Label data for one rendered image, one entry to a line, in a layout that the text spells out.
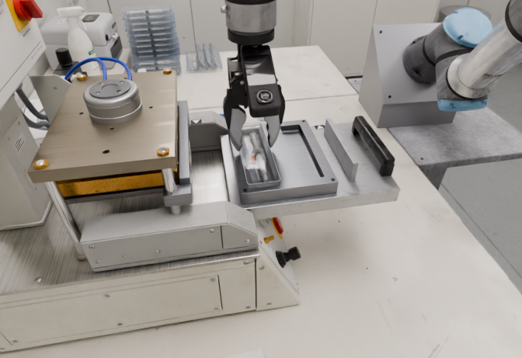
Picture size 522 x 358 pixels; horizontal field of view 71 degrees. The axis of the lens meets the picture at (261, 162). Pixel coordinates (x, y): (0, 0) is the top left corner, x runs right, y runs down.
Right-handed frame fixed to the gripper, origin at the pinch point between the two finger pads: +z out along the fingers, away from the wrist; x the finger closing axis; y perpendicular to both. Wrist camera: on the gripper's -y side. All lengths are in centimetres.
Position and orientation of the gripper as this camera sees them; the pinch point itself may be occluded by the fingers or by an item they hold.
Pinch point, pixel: (255, 145)
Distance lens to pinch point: 65.4
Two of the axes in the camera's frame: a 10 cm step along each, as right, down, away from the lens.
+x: -9.8, 1.1, -1.4
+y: -1.8, -6.0, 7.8
